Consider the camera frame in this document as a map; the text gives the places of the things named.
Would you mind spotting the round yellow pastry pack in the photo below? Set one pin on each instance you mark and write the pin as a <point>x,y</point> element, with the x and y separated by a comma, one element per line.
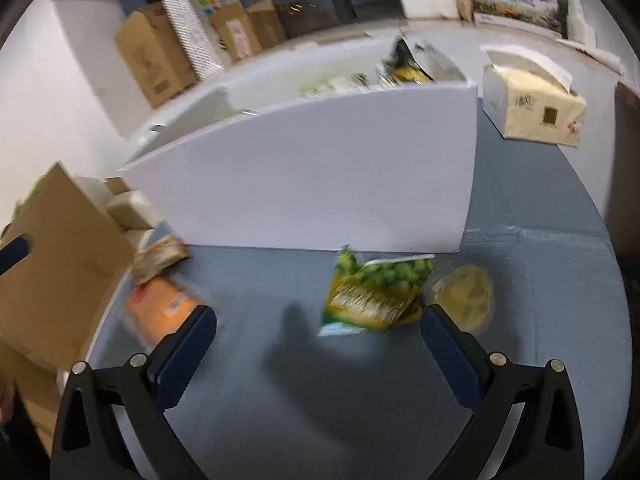
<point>465,297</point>

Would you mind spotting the dotted white paper bag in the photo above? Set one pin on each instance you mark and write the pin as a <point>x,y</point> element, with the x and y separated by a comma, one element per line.
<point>195,30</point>

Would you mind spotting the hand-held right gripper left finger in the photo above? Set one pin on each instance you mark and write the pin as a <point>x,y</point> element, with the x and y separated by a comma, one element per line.
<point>186,357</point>

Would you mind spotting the tan printed snack bag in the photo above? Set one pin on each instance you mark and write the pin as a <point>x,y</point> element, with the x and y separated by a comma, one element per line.
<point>160,257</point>

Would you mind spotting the small open cardboard box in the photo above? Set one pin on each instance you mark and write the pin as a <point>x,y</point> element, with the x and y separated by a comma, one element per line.
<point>267,22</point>

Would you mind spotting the cream tissue box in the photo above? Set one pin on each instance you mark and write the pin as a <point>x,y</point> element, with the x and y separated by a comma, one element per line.
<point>532,107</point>

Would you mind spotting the large brown cardboard box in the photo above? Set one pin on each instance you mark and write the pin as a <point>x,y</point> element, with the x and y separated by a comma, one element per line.
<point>155,57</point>

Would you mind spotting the flat brown cardboard sheet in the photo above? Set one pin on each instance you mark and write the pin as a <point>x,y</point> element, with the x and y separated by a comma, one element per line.
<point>55,280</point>

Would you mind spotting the small box with pink label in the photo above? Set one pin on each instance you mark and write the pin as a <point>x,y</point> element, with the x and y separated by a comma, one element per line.
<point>237,32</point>

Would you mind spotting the white tube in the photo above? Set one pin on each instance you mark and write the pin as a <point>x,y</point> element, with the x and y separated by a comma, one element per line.
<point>597,55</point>

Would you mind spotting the brown wooden side table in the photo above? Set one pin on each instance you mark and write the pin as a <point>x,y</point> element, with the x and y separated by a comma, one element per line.
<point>625,170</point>

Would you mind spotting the white plastic bottles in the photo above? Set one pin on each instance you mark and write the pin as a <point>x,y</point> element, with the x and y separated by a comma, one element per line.
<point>580,17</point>

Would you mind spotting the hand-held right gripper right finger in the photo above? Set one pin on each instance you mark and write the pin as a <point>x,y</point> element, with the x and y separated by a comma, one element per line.
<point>450,357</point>

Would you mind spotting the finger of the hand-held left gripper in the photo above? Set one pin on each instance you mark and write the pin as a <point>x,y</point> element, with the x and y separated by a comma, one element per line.
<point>14,252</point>

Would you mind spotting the printed landscape gift box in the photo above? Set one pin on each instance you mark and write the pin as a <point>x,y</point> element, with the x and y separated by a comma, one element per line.
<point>515,2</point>

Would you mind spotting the white storage box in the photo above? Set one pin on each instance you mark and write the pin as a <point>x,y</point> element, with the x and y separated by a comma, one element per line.
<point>325,175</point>

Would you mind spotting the green pea snack bag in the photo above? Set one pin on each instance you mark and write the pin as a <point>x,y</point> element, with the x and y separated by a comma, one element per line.
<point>375,290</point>

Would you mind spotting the cream cushioned stool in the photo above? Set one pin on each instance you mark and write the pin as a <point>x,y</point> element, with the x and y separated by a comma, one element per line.
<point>132,210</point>

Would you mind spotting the orange snack bag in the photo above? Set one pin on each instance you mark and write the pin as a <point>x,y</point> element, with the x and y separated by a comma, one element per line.
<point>160,310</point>

